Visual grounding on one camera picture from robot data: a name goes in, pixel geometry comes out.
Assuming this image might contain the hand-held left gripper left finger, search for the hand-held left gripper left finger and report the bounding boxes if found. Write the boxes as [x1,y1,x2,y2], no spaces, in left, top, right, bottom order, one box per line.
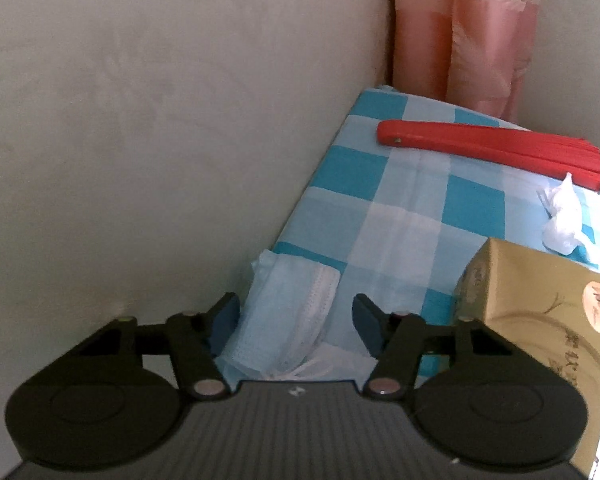
[74,292,241,402]

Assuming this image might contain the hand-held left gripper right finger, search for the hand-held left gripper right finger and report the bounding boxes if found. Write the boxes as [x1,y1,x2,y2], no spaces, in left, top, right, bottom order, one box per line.
[352,293,519,401]

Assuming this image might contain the blue face mask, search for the blue face mask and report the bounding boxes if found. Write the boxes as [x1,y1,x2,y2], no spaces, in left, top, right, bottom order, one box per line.
[215,249,342,378]

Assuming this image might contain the blue checkered tablecloth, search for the blue checkered tablecloth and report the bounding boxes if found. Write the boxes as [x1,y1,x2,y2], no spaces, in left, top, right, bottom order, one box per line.
[215,85,600,391]

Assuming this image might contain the gold tissue box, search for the gold tissue box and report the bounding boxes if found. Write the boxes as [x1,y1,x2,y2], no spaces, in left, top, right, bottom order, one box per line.
[452,237,600,480]

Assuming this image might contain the red folded fan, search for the red folded fan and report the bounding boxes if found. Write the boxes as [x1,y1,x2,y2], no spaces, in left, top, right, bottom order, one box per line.
[377,120,600,194]

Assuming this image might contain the pink striped curtain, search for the pink striped curtain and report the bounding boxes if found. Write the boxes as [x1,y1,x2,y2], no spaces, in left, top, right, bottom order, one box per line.
[392,0,544,122]

